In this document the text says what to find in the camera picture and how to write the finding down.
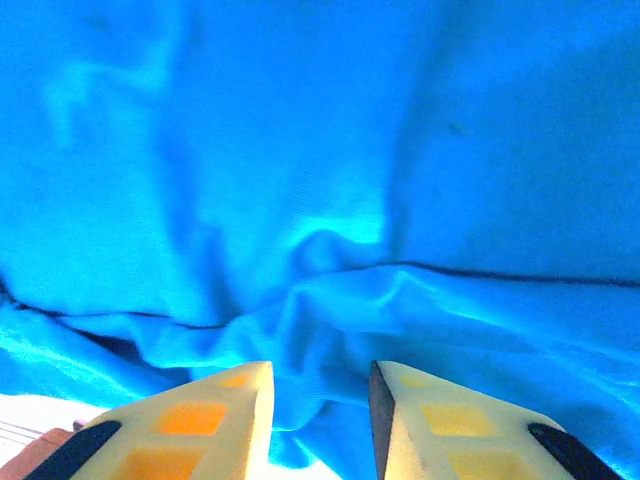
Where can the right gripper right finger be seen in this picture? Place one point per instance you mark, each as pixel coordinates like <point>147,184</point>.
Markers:
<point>450,435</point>

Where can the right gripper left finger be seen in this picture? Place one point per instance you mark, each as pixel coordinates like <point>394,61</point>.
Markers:
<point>200,430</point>

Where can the teal t-shirt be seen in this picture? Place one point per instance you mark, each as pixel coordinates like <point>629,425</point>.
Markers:
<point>320,150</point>

